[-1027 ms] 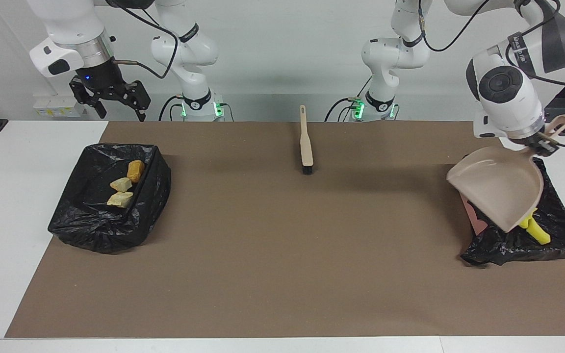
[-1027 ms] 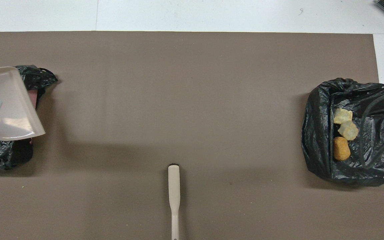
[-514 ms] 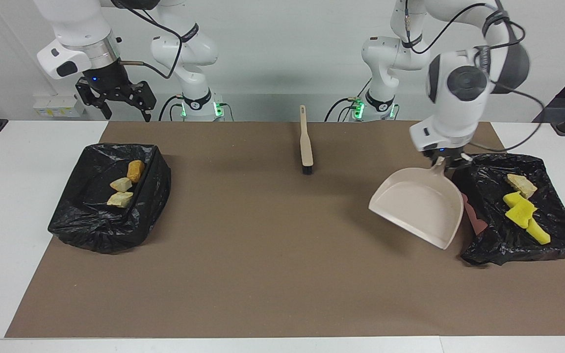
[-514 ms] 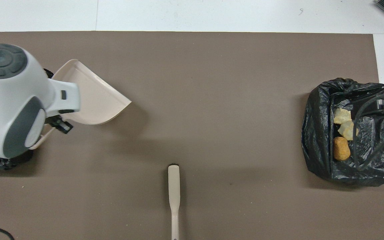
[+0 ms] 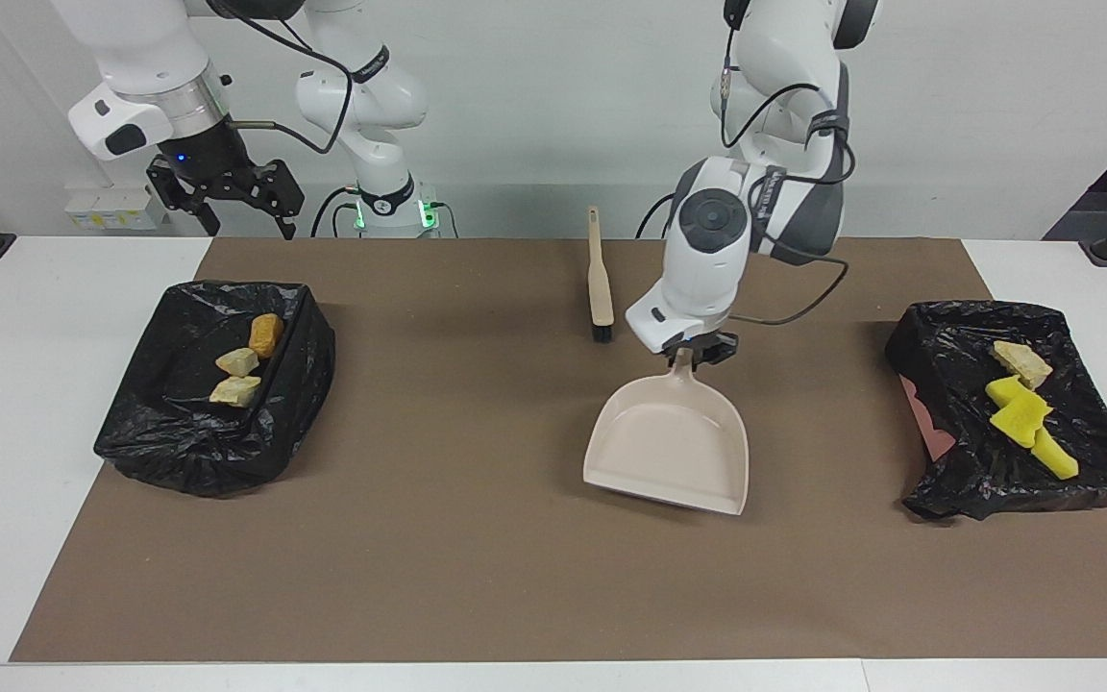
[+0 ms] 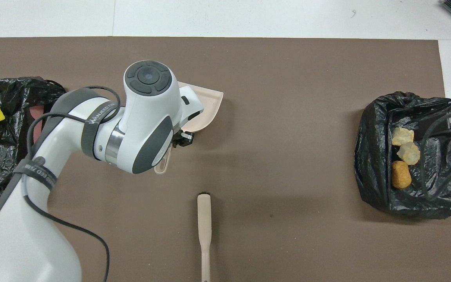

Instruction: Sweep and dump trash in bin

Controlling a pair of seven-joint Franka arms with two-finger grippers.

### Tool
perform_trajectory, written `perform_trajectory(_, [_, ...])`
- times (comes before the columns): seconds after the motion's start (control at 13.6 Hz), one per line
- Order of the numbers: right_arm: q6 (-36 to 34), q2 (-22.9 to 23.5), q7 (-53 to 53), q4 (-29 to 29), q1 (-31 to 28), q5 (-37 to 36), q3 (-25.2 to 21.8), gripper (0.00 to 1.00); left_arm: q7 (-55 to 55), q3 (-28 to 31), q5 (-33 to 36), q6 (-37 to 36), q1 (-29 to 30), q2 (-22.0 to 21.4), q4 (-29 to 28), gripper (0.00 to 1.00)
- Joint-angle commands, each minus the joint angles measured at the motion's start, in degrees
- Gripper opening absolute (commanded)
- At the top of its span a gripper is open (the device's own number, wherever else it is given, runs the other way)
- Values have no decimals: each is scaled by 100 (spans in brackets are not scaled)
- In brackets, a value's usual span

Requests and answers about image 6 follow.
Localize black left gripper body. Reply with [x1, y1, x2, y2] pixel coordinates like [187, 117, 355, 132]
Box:
[173, 131, 195, 148]

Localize cut bread roll piece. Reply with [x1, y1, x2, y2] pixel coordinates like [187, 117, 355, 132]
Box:
[396, 142, 422, 165]
[391, 127, 415, 147]

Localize beige plastic dustpan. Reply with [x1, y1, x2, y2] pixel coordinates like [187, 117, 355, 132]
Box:
[154, 81, 224, 174]

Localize brown fried nugget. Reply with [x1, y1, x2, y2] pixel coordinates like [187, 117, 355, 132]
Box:
[391, 161, 412, 189]

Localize beige brush black bristles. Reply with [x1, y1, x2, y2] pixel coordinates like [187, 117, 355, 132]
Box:
[197, 191, 213, 282]

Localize right black trash bag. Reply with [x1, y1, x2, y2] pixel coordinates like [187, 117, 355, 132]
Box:
[354, 91, 451, 220]

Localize pink plastic bin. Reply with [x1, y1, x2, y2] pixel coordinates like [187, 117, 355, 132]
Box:
[29, 105, 48, 132]

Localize black bag on pink bin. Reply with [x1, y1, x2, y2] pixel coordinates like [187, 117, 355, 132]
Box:
[0, 76, 69, 199]

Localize brown table mat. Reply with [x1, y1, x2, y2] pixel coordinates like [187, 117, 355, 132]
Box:
[0, 36, 451, 282]

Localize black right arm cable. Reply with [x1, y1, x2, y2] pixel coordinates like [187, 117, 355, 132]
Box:
[419, 111, 451, 200]

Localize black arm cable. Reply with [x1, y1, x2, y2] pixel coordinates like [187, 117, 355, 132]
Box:
[419, 111, 451, 200]
[22, 85, 121, 282]

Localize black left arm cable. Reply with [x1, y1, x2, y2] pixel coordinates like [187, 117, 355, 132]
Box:
[22, 85, 121, 282]

